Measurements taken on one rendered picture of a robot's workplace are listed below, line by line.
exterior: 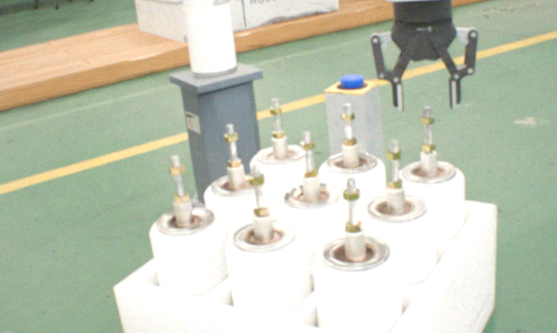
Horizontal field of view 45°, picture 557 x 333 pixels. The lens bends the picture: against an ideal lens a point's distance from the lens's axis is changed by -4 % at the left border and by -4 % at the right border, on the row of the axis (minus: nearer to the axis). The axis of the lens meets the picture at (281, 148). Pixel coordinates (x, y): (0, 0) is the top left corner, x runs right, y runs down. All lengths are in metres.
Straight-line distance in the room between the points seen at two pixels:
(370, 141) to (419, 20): 0.35
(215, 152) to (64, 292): 0.40
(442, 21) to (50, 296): 0.83
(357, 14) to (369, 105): 2.21
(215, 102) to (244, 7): 1.75
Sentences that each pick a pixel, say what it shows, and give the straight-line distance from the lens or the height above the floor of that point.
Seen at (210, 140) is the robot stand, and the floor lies 0.18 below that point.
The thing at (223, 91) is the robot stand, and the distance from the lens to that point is 1.37.
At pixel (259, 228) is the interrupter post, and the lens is 0.81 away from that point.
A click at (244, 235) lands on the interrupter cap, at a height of 0.25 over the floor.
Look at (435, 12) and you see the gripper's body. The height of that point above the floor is 0.48.
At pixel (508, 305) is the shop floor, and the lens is 1.14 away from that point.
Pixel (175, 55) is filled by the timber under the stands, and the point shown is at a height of 0.05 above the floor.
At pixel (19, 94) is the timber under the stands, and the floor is 0.05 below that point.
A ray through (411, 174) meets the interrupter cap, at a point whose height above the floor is 0.25.
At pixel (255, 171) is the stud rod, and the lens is 0.78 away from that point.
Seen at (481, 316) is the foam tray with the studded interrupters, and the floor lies 0.04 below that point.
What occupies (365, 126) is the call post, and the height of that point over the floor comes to 0.26.
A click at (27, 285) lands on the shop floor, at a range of 1.38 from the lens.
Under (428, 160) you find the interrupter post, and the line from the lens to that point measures 0.94.
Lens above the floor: 0.63
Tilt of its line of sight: 20 degrees down
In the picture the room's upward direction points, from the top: 6 degrees counter-clockwise
